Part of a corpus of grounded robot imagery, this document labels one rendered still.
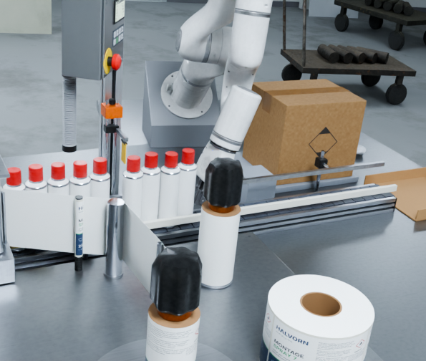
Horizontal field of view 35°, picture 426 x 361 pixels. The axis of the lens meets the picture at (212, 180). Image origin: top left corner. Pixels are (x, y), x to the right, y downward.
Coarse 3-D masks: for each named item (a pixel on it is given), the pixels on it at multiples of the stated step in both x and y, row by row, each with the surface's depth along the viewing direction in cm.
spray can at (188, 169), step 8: (184, 152) 172; (192, 152) 172; (184, 160) 172; (192, 160) 173; (184, 168) 172; (192, 168) 173; (184, 176) 173; (192, 176) 174; (184, 184) 174; (192, 184) 175; (184, 192) 175; (192, 192) 176; (184, 200) 176; (192, 200) 177; (184, 208) 177; (192, 208) 178
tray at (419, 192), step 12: (420, 168) 233; (372, 180) 225; (384, 180) 228; (396, 180) 230; (408, 180) 231; (420, 180) 232; (396, 192) 221; (408, 192) 222; (420, 192) 223; (396, 204) 213; (408, 204) 214; (420, 204) 215; (420, 216) 204
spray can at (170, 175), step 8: (168, 152) 170; (168, 160) 169; (176, 160) 169; (160, 168) 171; (168, 168) 170; (176, 168) 170; (160, 176) 171; (168, 176) 170; (176, 176) 170; (160, 184) 172; (168, 184) 171; (176, 184) 171; (160, 192) 173; (168, 192) 171; (176, 192) 172; (160, 200) 173; (168, 200) 172; (176, 200) 174; (160, 208) 174; (168, 208) 173; (176, 208) 175; (160, 216) 175; (168, 216) 174
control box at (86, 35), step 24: (72, 0) 146; (96, 0) 145; (72, 24) 148; (96, 24) 147; (120, 24) 160; (72, 48) 150; (96, 48) 150; (120, 48) 163; (72, 72) 153; (96, 72) 152
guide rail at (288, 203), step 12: (348, 192) 199; (360, 192) 200; (372, 192) 203; (384, 192) 205; (264, 204) 186; (276, 204) 188; (288, 204) 190; (300, 204) 192; (180, 216) 175; (192, 216) 176
